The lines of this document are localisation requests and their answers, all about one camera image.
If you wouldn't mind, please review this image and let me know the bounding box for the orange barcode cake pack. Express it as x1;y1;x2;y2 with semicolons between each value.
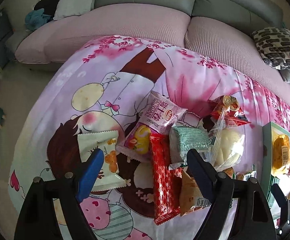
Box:
179;171;211;216

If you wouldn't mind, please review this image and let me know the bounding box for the white bun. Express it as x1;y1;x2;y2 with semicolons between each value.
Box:
209;120;245;171

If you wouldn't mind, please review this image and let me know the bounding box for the long red patterned pack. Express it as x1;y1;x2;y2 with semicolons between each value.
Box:
149;134;182;225

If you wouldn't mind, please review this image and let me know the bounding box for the mint green wafer pack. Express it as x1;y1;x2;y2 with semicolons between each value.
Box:
169;126;211;170

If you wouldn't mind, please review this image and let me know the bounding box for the yellow cake clear pack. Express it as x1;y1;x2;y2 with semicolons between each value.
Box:
271;134;290;177

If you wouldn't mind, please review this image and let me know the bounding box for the green rice cracker pack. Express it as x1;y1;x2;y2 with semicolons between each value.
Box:
236;170;257;181

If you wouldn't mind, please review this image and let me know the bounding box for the white flower print pack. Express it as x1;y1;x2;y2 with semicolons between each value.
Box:
77;131;126;192

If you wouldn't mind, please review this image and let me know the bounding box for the teal shallow cardboard tray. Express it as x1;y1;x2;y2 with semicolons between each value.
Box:
261;122;290;220

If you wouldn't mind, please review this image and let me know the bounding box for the pink cartoon print cloth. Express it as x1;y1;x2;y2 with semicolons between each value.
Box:
8;35;290;239

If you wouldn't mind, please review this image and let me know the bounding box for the red gold coin snack bag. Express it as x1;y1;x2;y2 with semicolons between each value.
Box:
208;95;250;128

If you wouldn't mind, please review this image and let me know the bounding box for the pink fruit snack pack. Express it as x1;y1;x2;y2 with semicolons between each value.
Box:
117;91;187;162

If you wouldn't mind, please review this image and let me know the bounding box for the pink sofa seat cover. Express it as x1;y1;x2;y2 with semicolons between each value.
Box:
15;4;290;106

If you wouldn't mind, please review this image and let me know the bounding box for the black white patterned pillow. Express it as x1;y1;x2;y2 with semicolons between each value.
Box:
251;27;290;70

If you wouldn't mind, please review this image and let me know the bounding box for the dark clothes pile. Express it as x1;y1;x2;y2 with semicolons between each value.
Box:
25;0;59;31

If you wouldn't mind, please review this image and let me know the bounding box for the light grey cushion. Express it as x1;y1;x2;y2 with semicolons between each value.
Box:
53;0;101;21

